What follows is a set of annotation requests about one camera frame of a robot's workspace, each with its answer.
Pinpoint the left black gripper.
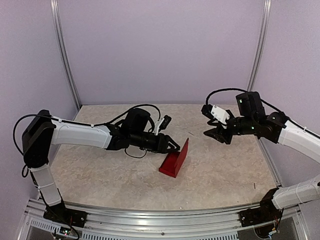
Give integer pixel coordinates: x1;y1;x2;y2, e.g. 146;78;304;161
130;130;181;154

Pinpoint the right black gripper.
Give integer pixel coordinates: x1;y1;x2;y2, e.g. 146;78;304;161
203;109;257;145

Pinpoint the red paper box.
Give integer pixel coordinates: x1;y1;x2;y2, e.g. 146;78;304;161
158;138;189;178

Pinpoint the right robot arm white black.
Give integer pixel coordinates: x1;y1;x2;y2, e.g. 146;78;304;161
201;88;320;222

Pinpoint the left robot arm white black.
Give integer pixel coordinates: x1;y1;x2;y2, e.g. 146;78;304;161
21;104;180;223

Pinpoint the small green circuit board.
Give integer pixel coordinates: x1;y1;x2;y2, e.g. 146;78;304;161
59;227;72;236

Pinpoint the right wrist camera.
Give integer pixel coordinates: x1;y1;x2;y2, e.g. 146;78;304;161
201;104;230;129

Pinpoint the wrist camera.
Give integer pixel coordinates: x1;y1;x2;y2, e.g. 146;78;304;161
201;104;230;129
152;115;172;136

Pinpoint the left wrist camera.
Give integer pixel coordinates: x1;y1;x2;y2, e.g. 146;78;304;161
152;115;172;136

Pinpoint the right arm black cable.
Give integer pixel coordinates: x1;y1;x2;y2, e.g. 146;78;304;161
205;87;320;141

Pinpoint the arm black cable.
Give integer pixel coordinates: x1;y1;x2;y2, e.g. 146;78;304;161
205;87;320;141
13;104;162;178

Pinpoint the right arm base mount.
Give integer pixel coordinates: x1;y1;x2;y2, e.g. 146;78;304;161
239;207;282;227

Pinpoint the right aluminium frame post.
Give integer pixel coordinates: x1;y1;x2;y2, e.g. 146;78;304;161
246;0;272;92

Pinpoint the aluminium frame post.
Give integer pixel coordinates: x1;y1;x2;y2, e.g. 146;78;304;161
246;0;272;92
50;0;82;111

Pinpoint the front aluminium rail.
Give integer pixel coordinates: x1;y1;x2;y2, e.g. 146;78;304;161
17;197;307;240

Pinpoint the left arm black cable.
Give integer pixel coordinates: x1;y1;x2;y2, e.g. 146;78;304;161
13;104;162;178

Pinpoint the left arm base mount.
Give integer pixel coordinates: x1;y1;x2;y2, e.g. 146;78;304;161
43;208;88;228

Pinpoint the left aluminium frame post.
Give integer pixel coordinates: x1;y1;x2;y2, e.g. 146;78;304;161
50;0;82;111

